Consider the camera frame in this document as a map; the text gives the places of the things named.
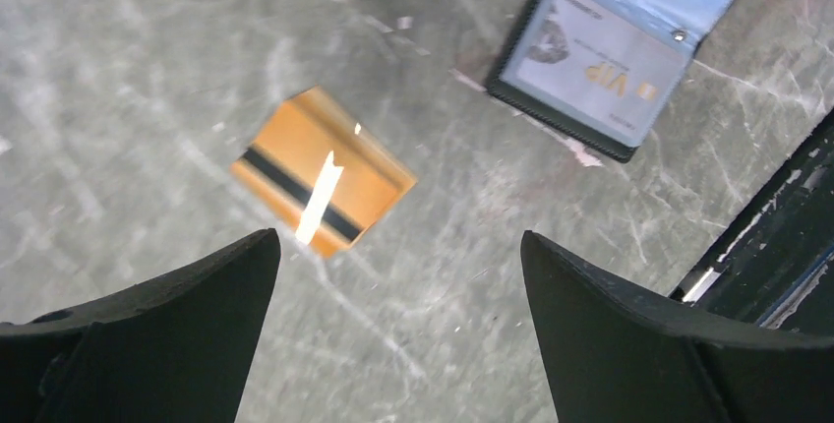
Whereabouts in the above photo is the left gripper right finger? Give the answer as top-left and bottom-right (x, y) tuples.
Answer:
(520, 231), (833, 422)

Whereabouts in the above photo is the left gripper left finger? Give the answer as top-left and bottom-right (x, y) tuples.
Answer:
(1, 229), (281, 422)

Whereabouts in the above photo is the black leather card holder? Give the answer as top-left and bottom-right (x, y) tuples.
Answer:
(485, 0), (734, 163)

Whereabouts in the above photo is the single silver card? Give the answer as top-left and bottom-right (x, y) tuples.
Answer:
(507, 0), (686, 146)

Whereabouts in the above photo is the gold card stack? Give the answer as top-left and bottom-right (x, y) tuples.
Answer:
(230, 87), (417, 259)

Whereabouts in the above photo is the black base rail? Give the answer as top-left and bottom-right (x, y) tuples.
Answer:
(670, 114), (833, 336)

